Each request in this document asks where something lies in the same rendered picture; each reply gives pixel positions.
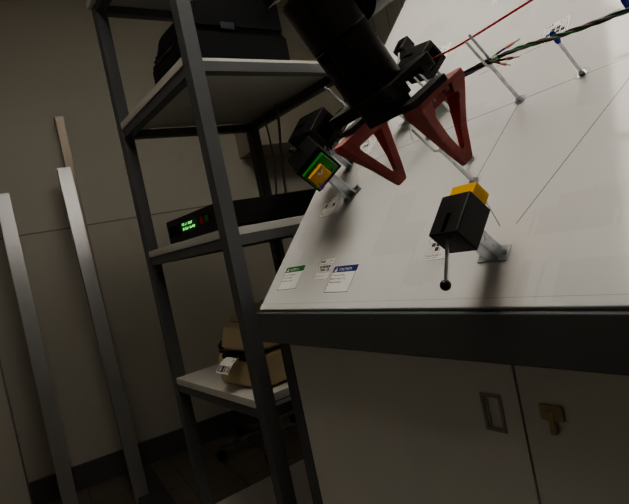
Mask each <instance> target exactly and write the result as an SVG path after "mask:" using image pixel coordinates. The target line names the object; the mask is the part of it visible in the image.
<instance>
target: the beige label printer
mask: <svg viewBox="0 0 629 504"><path fill-rule="evenodd" d="M263 302H264V300H261V301H260V302H257V303H254V304H255V309H256V313H259V312H262V311H261V310H260V308H261V306H262V304H263ZM263 346H264V351H265V356H266V360H267V365H268V370H269V374H270V379H271V384H272V385H275V384H277V383H279V382H282V381H284V380H287V378H286V373H285V368H284V363H283V359H282V354H281V349H280V345H279V343H269V342H263ZM222 347H224V349H222V350H219V352H220V353H222V354H220V355H219V362H218V364H219V365H220V363H221V362H222V361H223V359H225V358H226V357H232V358H239V359H237V360H236V361H235V362H234V363H233V365H232V367H231V369H230V371H229V373H228V375H225V374H221V378H222V380H224V381H225V382H228V383H234V384H239V385H245V386H250V387H252V385H251V381H250V376H249V371H248V367H247V362H246V357H245V353H244V348H243V343H242V339H241V334H240V329H239V325H238V320H237V315H236V313H234V314H233V315H232V316H231V317H230V318H229V319H228V320H227V321H226V322H225V326H224V327H223V337H222Z"/></svg>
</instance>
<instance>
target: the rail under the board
mask: <svg viewBox="0 0 629 504"><path fill-rule="evenodd" d="M257 318H258V323H259V328H260V332H261V337H262V341H263V342H269V343H280V344H291V345H302V346H312V347H323V348H334V349H345V350H356V351H367V352H377V353H388V354H399V355H410V356H421V357H431V358H442V359H453V360H464V361H475V362H486V363H496V364H507V365H518V366H529V367H540V368H551V369H561V370H572V371H583V372H594V373H605V374H616V375H626V376H629V310H444V311H262V312H259V313H257Z"/></svg>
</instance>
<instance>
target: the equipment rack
mask: <svg viewBox="0 0 629 504"><path fill-rule="evenodd" d="M191 1H192V0H87V2H86V8H87V10H92V15H93V19H94V24H95V28H96V33H97V38H98V42H99V47H100V51H101V56H102V60H103V65H104V70H105V74H106V79H107V83H108V88H109V92H110V97H111V102H112V106H113V111H114V115H115V120H116V124H117V129H118V134H119V138H120V143H121V147H122V152H123V156H124V161H125V166H126V170H127V175H128V179H129V184H130V189H131V193H132V198H133V202H134V207H135V211H136V216H137V221H138V225H139V230H140V234H141V239H142V243H143V248H144V253H145V257H146V262H147V266H148V271H149V275H150V280H151V285H152V289H153V294H154V298H155V303H156V307H157V312H158V317H159V321H160V326H161V330H162V335H163V339H164V344H165V349H166V353H167V358H168V362H169V367H170V371H171V376H172V381H173V385H174V390H175V394H176V399H177V404H178V408H179V413H180V417H181V422H182V426H183V431H184V436H185V440H186V445H187V449H188V454H189V458H190V463H191V468H192V472H193V477H194V481H195V486H196V490H197V495H198V500H199V504H214V502H213V498H212V493H211V489H210V484H209V479H208V475H207V470H206V466H205V461H204V456H203V452H202V447H201V443H200V438H199V433H198V429H197V424H196V420H195V415H194V410H193V406H192V401H191V397H190V395H191V396H194V397H197V398H200V399H203V400H206V401H208V402H211V403H214V404H217V405H220V406H223V407H226V408H229V409H232V410H235V411H238V412H241V413H244V414H247V415H250V416H253V417H255V418H258V419H259V423H260V427H261V432H262V437H263V441H264V446H265V451H266V455H267V460H268V465H269V469H270V474H271V476H269V477H267V478H265V479H263V480H261V481H259V482H257V483H255V484H253V485H251V486H249V487H247V488H245V489H243V490H241V491H239V492H237V493H235V494H233V495H231V496H229V497H227V498H225V499H223V500H222V501H220V502H218V503H216V504H313V500H312V495H311V491H310V486H309V481H308V477H307V472H306V467H305V462H304V459H303V460H301V461H299V462H297V463H295V464H293V465H291V466H289V464H288V459H287V454H286V449H285V445H284V440H283V435H282V431H281V426H280V421H279V417H278V416H280V415H282V414H285V413H287V412H289V411H292V410H293V406H292V401H291V396H289V395H290V392H289V387H288V382H287V380H284V381H282V382H279V383H277V384H275V385H272V384H271V379H270V374H269V370H268V365H267V360H266V356H265V351H264V346H263V341H262V337H261V332H260V328H259V323H258V318H257V313H256V309H255V304H254V299H253V295H252V290H251V285H250V280H249V276H248V271H247V266H246V262H245V257H244V252H243V248H242V247H247V246H252V245H257V244H262V243H267V242H269V243H270V248H271V252H272V257H273V262H274V267H275V271H276V274H277V272H278V270H279V268H280V266H281V264H282V260H281V253H280V246H279V238H280V240H281V248H282V255H283V259H284V257H285V252H284V247H283V243H282V239H286V238H290V237H292V235H294V236H295V234H296V232H297V230H298V228H299V225H300V223H301V221H302V219H303V217H304V215H302V216H296V217H291V218H285V219H280V220H274V221H268V222H263V223H257V224H251V225H246V226H240V227H238V224H237V219H236V215H235V210H234V205H233V201H232V196H231V191H230V187H229V182H228V177H227V172H226V168H225V163H224V158H223V154H222V149H221V144H220V140H219V135H220V134H236V133H246V134H247V139H248V144H249V148H250V153H251V158H252V163H253V167H254V172H255V177H256V181H257V186H258V191H259V196H260V197H261V196H268V195H272V190H271V186H270V181H269V176H268V171H267V167H266V162H265V157H264V152H263V148H262V143H261V138H260V133H259V129H260V128H262V127H264V126H266V125H265V122H264V118H263V115H262V113H264V116H265V119H266V122H267V124H269V123H271V122H272V121H274V120H276V119H277V111H276V104H278V107H279V116H280V117H281V116H283V115H284V114H286V113H288V112H289V111H291V110H293V109H294V108H296V107H298V106H299V105H301V104H303V103H305V102H306V101H308V100H310V99H311V98H313V97H315V96H316V95H318V94H320V93H321V92H323V91H325V90H326V89H325V88H324V87H326V88H330V87H332V86H333V85H334V84H333V82H332V81H331V80H330V78H329V77H328V75H327V74H326V73H325V71H324V70H323V68H322V67H321V66H320V64H319V63H318V61H296V60H264V59H231V58H202V55H201V50H200V46H199V41H198V36H197V32H196V27H195V22H194V18H193V13H192V8H191V3H190V2H191ZM108 17H114V18H128V19H142V20H157V21H171V22H174V26H175V30H176V35H177V40H178V44H179V49H180V54H181V58H180V59H179V60H178V61H177V62H176V63H175V64H174V65H173V66H172V67H171V69H170V70H169V71H168V72H167V73H166V74H165V75H164V76H163V77H162V78H161V80H160V81H159V82H158V83H157V84H156V85H155V86H154V87H153V88H152V89H151V91H150V92H149V93H148V94H147V95H146V96H145V97H144V98H143V99H142V100H141V102H140V103H139V104H138V105H137V106H136V107H135V108H134V109H133V110H132V111H131V112H130V114H129V112H128V107H127V103H126V98H125V94H124V89H123V84H122V80H121V75H120V71H119V66H118V61H117V57H116V52H115V48H114V43H113V39H112V34H111V29H110V25H109V20H108ZM227 124H239V125H227ZM216 125H220V126H216ZM187 126H196V127H187ZM167 127H181V128H167ZM148 128H161V129H148ZM188 136H198V138H199V143H200V147H201V152H202V157H203V161H204V166H205V171H206V175H207V180H208V185H209V189H210V194H211V199H212V203H213V208H214V213H215V217H216V222H217V227H218V231H215V232H211V233H208V234H205V235H202V236H198V237H195V238H192V239H188V240H185V241H182V242H179V243H175V244H172V245H169V246H166V247H162V248H159V249H158V245H157V241H156V236H155V231H154V227H153V222H152V218H151V213H150V208H149V204H148V199H147V195H146V190H145V185H144V181H143V176H142V172H141V167H140V163H139V158H138V153H137V149H136V144H135V140H140V139H156V138H172V137H188ZM218 252H223V255H224V259H225V264H226V269H227V273H228V278H229V283H230V287H231V292H232V297H233V301H234V306H235V311H236V315H237V320H238V325H239V329H240V334H241V339H242V343H243V348H244V353H245V357H246V362H247V367H248V371H249V376H250V381H251V385H252V387H250V386H245V385H239V384H234V383H228V382H225V381H224V380H222V378H221V374H219V373H216V371H217V369H218V367H219V364H216V365H213V366H210V367H208V368H205V369H202V370H199V371H196V372H193V373H190V374H187V375H186V374H185V369H184V365H183V360H182V355H181V351H180V346H179V342H178V337H177V332H176V328H175V323H174V319H173V314H172V309H171V305H170V300H169V296H168V291H167V286H166V282H165V277H164V273H163V268H162V264H164V263H169V262H174V261H179V260H184V259H189V258H193V257H198V256H203V255H208V254H213V253H218ZM287 396H289V397H287ZM284 397H287V398H285V399H282V398H284ZM279 399H282V400H280V401H277V400H279ZM275 401H277V402H275Z"/></svg>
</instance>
